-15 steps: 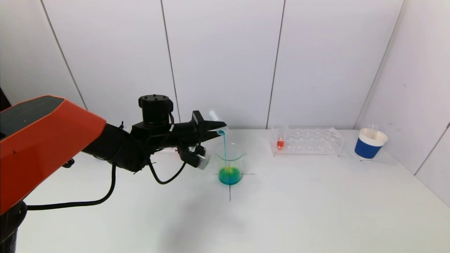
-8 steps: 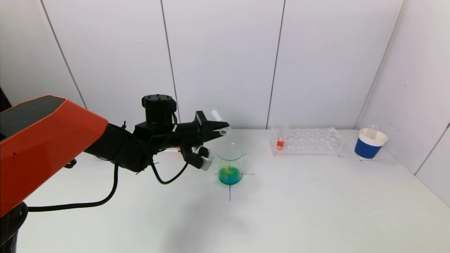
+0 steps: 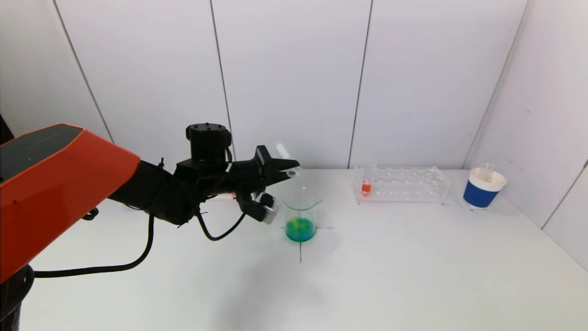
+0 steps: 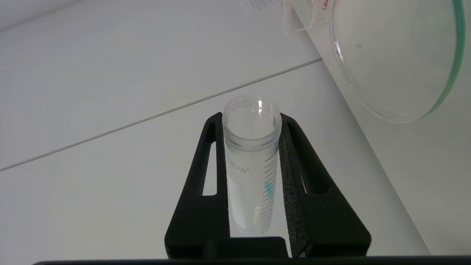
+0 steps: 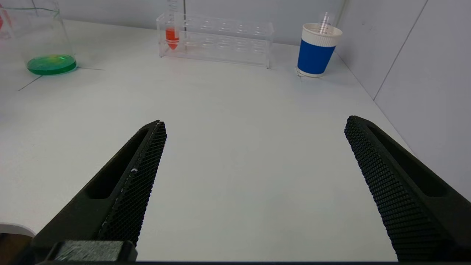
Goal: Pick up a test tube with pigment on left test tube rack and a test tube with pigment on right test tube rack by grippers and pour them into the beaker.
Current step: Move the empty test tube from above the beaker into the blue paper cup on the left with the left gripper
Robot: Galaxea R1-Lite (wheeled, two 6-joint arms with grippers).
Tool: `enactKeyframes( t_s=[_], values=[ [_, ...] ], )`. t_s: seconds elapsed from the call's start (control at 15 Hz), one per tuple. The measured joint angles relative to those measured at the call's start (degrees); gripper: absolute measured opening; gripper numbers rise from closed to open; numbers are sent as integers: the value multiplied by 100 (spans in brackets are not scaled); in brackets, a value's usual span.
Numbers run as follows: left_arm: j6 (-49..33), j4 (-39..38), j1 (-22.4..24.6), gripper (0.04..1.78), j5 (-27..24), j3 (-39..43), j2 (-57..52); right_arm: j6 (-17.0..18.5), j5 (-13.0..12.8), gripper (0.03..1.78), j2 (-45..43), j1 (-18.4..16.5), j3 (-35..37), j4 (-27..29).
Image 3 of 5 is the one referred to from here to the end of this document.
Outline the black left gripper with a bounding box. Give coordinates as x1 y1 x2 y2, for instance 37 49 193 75
229 145 300 191

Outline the test tube with blue pigment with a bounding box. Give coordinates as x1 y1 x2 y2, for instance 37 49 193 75
274 142 303 179

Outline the clear glass beaker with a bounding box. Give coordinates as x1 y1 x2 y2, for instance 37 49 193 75
283 187 321 243

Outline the test tube with red pigment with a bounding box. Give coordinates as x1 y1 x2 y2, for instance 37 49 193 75
361 161 377 197

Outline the clear acrylic test tube rack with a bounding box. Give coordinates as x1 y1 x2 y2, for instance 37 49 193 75
352 167 450 205

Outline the blue and white paper cup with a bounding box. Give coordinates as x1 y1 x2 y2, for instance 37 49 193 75
462 168 507 211

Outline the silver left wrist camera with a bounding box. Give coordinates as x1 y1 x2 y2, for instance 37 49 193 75
249 192 281 225

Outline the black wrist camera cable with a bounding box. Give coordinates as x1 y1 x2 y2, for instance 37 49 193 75
196 208 249 242

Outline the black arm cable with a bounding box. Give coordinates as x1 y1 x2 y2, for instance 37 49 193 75
34 214 155 279

